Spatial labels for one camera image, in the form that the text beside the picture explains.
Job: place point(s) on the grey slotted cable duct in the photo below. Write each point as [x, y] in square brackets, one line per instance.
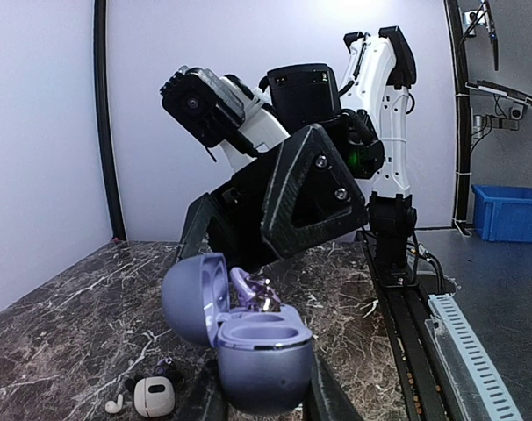
[477, 387]

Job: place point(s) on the blue plastic bin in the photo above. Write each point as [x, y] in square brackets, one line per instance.
[503, 214]

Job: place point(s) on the black frame post right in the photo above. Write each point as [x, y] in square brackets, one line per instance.
[463, 116]

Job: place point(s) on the purple earbud charging case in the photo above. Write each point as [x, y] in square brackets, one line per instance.
[265, 358]

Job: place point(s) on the black earbud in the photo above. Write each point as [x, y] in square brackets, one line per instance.
[165, 368]

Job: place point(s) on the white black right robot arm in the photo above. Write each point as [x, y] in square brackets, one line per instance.
[363, 113]

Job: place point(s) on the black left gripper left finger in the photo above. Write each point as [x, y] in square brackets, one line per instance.
[212, 404]

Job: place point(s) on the black frame post left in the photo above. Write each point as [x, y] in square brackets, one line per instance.
[103, 118]

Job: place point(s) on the black frame post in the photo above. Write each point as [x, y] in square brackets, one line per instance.
[463, 116]
[103, 118]

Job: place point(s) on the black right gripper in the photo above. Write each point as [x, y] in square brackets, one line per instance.
[278, 205]

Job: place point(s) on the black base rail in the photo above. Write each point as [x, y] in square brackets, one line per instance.
[403, 295]

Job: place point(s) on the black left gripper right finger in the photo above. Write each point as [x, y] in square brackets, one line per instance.
[326, 400]

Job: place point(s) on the purple earbud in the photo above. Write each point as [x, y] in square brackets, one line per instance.
[255, 292]

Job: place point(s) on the white stem earbud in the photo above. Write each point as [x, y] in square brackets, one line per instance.
[114, 407]

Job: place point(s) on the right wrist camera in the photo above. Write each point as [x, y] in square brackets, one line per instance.
[203, 105]

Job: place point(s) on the white earbud charging case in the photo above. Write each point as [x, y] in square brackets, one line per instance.
[154, 396]

